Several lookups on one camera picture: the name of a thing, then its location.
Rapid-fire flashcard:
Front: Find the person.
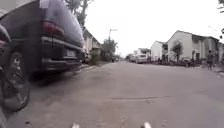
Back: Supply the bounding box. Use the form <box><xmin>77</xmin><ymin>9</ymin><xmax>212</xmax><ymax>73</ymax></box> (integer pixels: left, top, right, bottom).
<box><xmin>206</xmin><ymin>50</ymin><xmax>215</xmax><ymax>71</ymax></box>

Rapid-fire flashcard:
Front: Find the dark van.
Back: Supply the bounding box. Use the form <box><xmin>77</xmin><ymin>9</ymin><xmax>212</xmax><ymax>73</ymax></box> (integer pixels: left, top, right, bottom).
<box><xmin>0</xmin><ymin>0</ymin><xmax>86</xmax><ymax>81</ymax></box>

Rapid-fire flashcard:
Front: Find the tree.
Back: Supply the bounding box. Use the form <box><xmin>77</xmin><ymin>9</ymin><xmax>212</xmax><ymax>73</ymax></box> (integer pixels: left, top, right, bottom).
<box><xmin>171</xmin><ymin>40</ymin><xmax>184</xmax><ymax>63</ymax></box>
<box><xmin>100</xmin><ymin>38</ymin><xmax>119</xmax><ymax>62</ymax></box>
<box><xmin>65</xmin><ymin>0</ymin><xmax>95</xmax><ymax>30</ymax></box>

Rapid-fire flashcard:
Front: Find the white vehicle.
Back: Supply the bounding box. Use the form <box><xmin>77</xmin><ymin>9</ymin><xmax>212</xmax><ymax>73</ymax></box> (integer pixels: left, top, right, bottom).
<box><xmin>134</xmin><ymin>53</ymin><xmax>148</xmax><ymax>65</ymax></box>

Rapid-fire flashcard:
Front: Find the white building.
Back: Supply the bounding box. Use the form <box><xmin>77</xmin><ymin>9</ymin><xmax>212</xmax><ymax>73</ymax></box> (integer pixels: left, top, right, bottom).
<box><xmin>150</xmin><ymin>40</ymin><xmax>169</xmax><ymax>62</ymax></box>
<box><xmin>166</xmin><ymin>30</ymin><xmax>224</xmax><ymax>63</ymax></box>

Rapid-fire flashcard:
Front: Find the robot's own part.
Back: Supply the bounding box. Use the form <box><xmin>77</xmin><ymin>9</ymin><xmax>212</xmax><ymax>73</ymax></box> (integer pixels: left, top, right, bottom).
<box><xmin>141</xmin><ymin>121</ymin><xmax>152</xmax><ymax>128</ymax></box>
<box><xmin>71</xmin><ymin>122</ymin><xmax>81</xmax><ymax>128</ymax></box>

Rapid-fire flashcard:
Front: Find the building with dark roof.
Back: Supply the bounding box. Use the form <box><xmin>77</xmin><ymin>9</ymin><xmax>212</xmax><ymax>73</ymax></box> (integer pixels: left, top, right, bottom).
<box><xmin>82</xmin><ymin>27</ymin><xmax>102</xmax><ymax>56</ymax></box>

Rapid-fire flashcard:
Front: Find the grey asphalt road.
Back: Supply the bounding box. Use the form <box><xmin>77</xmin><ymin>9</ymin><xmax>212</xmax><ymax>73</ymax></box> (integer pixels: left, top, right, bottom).
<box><xmin>5</xmin><ymin>60</ymin><xmax>224</xmax><ymax>128</ymax></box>

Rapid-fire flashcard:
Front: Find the street lamp pole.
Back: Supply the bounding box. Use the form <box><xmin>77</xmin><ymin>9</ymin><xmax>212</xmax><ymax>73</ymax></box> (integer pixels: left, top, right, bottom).
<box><xmin>108</xmin><ymin>28</ymin><xmax>119</xmax><ymax>43</ymax></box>

